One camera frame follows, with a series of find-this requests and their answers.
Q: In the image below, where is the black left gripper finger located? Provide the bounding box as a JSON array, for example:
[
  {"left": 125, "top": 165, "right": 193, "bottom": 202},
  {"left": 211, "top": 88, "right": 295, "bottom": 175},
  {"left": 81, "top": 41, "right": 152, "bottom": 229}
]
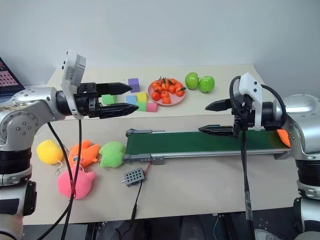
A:
[
  {"left": 95, "top": 81, "right": 134, "bottom": 97},
  {"left": 99, "top": 102, "right": 140, "bottom": 120}
]

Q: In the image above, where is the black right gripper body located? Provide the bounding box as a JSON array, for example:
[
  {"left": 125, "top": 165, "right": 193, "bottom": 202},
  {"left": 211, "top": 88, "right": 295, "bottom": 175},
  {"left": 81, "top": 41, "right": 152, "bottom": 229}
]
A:
[{"left": 230, "top": 94, "right": 256, "bottom": 139}]

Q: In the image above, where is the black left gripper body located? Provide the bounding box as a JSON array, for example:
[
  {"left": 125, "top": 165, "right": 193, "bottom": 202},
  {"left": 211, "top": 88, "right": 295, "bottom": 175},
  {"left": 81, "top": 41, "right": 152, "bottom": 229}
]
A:
[{"left": 74, "top": 82, "right": 104, "bottom": 119}]

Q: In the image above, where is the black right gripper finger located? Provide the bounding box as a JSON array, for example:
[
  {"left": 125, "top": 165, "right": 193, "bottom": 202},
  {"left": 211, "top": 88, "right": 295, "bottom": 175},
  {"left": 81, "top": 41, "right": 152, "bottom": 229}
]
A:
[
  {"left": 197, "top": 124, "right": 237, "bottom": 137},
  {"left": 204, "top": 97, "right": 235, "bottom": 112}
]

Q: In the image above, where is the green toy apple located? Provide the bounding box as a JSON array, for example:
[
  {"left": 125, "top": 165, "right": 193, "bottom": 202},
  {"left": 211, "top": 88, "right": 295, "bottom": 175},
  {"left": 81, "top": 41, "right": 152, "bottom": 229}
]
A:
[
  {"left": 184, "top": 71, "right": 201, "bottom": 90},
  {"left": 198, "top": 75, "right": 216, "bottom": 94}
]

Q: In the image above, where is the green conveyor belt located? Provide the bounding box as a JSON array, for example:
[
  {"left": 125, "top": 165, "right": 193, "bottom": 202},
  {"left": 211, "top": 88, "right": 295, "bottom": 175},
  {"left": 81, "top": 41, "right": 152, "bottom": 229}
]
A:
[{"left": 123, "top": 128, "right": 292, "bottom": 166}]

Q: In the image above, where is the green plush toy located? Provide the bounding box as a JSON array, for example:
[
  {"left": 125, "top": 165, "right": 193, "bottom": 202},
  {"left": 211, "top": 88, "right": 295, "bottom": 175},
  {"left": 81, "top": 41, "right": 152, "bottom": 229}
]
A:
[{"left": 98, "top": 140, "right": 127, "bottom": 169}]

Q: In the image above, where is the plain orange plush toy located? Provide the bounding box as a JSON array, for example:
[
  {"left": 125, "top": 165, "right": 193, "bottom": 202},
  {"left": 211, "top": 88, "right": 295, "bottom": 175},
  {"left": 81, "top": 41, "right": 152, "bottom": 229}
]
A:
[{"left": 275, "top": 128, "right": 292, "bottom": 148}]

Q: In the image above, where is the orange plush toy with print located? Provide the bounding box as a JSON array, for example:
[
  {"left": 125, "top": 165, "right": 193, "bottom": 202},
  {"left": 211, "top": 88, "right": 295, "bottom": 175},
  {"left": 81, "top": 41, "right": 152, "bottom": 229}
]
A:
[{"left": 67, "top": 139, "right": 101, "bottom": 169}]

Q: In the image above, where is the yellow plush toy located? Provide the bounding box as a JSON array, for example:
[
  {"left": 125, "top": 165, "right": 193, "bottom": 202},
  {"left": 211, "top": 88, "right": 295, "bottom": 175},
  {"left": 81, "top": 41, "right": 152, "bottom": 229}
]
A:
[{"left": 36, "top": 139, "right": 64, "bottom": 166}]

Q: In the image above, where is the pink plush toy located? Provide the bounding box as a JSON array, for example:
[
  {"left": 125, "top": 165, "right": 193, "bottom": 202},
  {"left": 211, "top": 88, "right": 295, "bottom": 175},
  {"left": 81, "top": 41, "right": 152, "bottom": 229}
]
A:
[{"left": 57, "top": 165, "right": 98, "bottom": 201}]

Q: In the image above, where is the large green foam block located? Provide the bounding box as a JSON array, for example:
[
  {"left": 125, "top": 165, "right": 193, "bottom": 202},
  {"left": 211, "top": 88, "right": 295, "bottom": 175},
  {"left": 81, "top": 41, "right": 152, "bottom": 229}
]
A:
[{"left": 101, "top": 94, "right": 118, "bottom": 106}]

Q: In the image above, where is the blue foam block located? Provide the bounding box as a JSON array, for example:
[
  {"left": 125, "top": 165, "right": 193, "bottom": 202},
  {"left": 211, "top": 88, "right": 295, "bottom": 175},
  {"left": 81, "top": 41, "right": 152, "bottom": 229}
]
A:
[{"left": 125, "top": 94, "right": 138, "bottom": 106}]

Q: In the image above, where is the purple foam block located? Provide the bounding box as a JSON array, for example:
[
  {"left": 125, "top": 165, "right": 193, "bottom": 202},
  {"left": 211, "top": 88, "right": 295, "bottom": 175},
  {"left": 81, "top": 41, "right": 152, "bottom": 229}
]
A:
[{"left": 127, "top": 77, "right": 140, "bottom": 94}]

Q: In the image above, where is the small green foam block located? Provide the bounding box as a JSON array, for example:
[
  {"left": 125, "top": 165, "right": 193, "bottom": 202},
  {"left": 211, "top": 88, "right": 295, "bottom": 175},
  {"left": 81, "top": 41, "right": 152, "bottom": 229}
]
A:
[{"left": 135, "top": 101, "right": 148, "bottom": 113}]

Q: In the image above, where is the yellow foam block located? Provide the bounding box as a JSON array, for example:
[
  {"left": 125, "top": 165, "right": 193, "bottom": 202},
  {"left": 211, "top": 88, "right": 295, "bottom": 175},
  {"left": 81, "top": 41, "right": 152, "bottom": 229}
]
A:
[{"left": 135, "top": 91, "right": 149, "bottom": 104}]

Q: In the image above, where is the pink plate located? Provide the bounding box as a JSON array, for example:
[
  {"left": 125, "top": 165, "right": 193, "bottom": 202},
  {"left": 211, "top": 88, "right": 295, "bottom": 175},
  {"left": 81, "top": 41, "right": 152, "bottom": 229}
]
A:
[{"left": 147, "top": 79, "right": 188, "bottom": 108}]

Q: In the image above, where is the grey perforated controller box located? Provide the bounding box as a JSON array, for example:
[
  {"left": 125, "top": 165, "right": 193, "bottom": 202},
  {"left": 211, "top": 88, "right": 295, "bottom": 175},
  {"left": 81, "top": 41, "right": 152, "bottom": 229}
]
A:
[{"left": 121, "top": 167, "right": 147, "bottom": 188}]

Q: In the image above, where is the laptop computer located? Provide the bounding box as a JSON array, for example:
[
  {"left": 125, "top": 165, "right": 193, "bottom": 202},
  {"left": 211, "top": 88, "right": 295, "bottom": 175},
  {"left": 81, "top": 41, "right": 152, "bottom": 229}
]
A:
[{"left": 0, "top": 56, "right": 26, "bottom": 97}]

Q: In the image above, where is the white shoe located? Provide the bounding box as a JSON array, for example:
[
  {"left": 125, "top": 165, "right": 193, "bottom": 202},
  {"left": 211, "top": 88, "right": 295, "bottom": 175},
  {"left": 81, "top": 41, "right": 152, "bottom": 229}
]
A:
[{"left": 253, "top": 228, "right": 276, "bottom": 240}]

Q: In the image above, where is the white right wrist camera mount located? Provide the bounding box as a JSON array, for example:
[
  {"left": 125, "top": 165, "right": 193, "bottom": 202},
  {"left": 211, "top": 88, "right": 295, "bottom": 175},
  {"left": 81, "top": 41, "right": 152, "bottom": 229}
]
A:
[{"left": 238, "top": 72, "right": 265, "bottom": 132}]

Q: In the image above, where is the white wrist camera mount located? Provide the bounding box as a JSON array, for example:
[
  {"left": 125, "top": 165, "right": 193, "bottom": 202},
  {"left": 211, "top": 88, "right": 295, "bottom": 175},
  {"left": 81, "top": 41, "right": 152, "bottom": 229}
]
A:
[
  {"left": 238, "top": 72, "right": 265, "bottom": 132},
  {"left": 60, "top": 49, "right": 87, "bottom": 120}
]

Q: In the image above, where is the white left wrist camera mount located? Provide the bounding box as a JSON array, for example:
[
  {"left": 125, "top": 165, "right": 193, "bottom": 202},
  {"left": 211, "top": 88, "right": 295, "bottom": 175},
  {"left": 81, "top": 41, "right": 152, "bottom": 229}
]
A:
[{"left": 60, "top": 49, "right": 87, "bottom": 120}]

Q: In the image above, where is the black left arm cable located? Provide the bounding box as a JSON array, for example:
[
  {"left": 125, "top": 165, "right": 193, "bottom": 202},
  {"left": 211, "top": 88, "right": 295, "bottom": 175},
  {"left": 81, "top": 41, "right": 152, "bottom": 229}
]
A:
[{"left": 37, "top": 118, "right": 84, "bottom": 240}]

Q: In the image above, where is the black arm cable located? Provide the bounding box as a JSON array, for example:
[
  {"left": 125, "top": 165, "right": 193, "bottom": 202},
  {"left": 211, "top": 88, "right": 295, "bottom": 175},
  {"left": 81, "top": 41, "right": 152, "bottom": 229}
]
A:
[
  {"left": 229, "top": 75, "right": 287, "bottom": 240},
  {"left": 37, "top": 118, "right": 84, "bottom": 240}
]

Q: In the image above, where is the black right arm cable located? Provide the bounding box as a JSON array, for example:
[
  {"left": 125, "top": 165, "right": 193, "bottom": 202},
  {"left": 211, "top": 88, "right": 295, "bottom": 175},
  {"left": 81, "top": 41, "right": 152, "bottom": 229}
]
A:
[{"left": 229, "top": 75, "right": 287, "bottom": 240}]

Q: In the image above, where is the metal key ring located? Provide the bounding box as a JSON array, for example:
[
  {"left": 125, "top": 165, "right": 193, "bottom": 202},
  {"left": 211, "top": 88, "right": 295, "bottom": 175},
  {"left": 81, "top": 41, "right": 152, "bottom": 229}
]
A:
[{"left": 52, "top": 159, "right": 64, "bottom": 177}]

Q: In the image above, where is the black controller power cable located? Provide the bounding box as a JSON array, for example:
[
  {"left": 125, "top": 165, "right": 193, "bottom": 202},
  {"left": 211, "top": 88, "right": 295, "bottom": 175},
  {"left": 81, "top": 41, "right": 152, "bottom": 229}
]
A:
[{"left": 115, "top": 180, "right": 145, "bottom": 240}]

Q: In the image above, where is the white cable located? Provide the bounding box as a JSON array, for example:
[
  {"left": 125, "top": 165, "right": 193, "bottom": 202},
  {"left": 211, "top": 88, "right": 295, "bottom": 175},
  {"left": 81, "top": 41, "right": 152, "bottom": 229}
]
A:
[{"left": 212, "top": 213, "right": 224, "bottom": 240}]

